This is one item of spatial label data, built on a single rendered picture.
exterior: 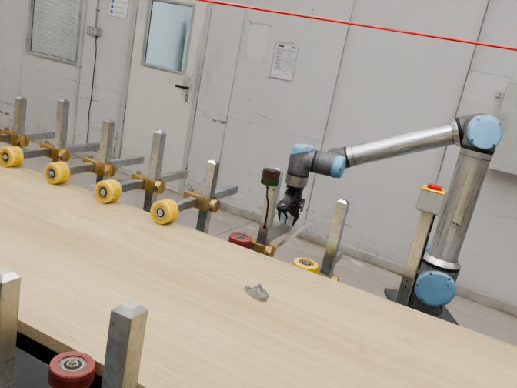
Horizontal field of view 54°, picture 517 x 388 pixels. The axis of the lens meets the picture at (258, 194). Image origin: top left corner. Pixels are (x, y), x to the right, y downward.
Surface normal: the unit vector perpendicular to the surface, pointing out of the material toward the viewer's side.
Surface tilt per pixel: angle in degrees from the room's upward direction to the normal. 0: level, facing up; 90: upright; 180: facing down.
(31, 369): 90
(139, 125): 90
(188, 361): 0
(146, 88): 90
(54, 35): 90
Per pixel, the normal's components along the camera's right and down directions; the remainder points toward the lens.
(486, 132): -0.23, 0.07
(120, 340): -0.43, 0.15
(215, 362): 0.19, -0.95
